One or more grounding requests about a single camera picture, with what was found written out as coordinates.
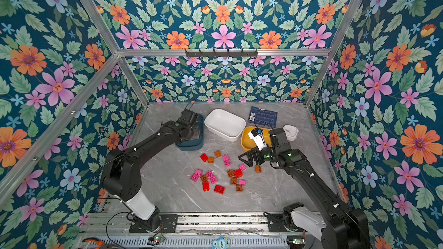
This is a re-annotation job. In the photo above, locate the pink double lego brick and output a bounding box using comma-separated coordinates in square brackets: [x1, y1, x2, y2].
[222, 154, 231, 167]

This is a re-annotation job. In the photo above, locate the orange lego brick top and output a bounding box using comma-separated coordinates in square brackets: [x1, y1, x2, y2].
[214, 151, 222, 158]

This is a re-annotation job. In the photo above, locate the pink lego brick cluster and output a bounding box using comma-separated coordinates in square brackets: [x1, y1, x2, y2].
[205, 171, 218, 184]

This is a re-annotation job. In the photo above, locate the orange lego brick cluster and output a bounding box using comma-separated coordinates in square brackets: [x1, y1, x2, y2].
[200, 175, 208, 182]

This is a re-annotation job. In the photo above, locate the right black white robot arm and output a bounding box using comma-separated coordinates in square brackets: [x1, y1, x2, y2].
[238, 127, 371, 249]

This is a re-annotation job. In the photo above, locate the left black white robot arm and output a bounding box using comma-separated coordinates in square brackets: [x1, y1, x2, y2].
[100, 109, 204, 227]

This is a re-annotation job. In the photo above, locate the teal plastic container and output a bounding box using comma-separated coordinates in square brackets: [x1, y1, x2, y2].
[175, 114, 204, 152]

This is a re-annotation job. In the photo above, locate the yellow plastic container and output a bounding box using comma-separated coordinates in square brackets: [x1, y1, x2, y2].
[241, 126, 271, 152]

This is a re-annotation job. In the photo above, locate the orange brown lego brick center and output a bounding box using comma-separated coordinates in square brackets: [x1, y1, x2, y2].
[227, 169, 235, 178]

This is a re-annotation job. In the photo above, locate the orange lego brick bottom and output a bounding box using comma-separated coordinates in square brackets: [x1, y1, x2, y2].
[235, 184, 243, 193]

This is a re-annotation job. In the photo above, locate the small white round dish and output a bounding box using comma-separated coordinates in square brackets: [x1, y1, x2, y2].
[283, 124, 299, 141]

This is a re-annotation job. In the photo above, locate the dark blue printed card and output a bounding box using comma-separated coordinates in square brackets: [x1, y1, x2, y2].
[248, 106, 278, 127]

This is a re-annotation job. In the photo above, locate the large red lego brick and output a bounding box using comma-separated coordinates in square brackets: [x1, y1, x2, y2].
[213, 184, 226, 195]

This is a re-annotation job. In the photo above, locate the white plastic container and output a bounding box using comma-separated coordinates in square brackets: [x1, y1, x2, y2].
[204, 108, 246, 142]

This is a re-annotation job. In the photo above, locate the blue owl toy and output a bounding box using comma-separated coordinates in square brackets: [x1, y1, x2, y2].
[211, 237, 230, 249]

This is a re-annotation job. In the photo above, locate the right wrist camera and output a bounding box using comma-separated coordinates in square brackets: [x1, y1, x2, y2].
[248, 127, 267, 151]

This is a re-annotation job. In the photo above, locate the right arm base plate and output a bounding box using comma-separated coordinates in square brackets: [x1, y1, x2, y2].
[263, 212, 296, 232]

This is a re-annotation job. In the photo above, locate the black hook rail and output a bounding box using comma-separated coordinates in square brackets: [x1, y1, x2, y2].
[185, 49, 258, 58]

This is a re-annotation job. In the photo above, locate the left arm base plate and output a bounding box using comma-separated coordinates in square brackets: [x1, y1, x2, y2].
[129, 214, 179, 234]

